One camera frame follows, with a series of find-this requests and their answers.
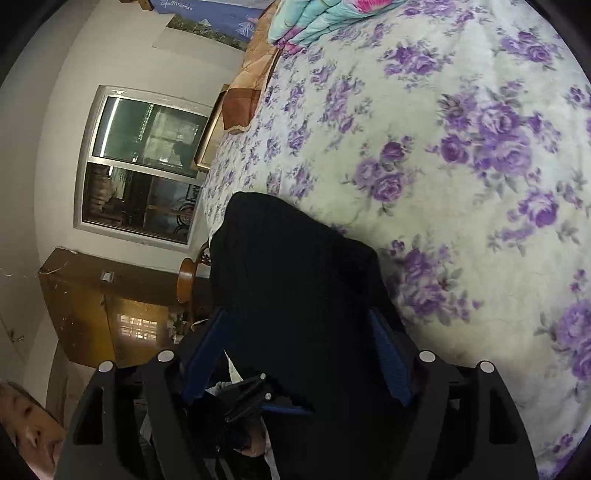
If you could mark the round wooden chair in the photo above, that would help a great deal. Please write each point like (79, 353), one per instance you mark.
(187, 277)

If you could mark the white framed window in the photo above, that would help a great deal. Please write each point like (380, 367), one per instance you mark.
(143, 166)

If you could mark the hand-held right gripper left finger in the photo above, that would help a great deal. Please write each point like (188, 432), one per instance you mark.
(203, 355)

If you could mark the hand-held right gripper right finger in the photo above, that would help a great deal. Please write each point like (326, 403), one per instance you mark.
(390, 364)

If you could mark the black pants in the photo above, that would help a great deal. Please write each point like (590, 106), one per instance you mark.
(295, 300)

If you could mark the person's left hand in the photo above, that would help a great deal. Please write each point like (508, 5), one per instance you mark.
(254, 450)

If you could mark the landscape wall poster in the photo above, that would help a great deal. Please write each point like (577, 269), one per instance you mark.
(203, 34)

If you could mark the folded teal pink floral quilt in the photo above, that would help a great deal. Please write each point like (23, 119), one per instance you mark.
(323, 23)

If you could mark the brown wooden cabinet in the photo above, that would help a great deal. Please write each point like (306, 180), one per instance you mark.
(106, 304)

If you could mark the purple floral bed sheet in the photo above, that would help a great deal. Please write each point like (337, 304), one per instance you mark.
(438, 161)

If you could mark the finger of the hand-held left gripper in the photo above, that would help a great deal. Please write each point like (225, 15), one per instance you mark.
(249, 397)

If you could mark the person's face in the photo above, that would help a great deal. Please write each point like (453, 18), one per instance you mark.
(27, 429)

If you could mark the brown orange pillow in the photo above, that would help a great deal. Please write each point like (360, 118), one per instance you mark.
(249, 78)

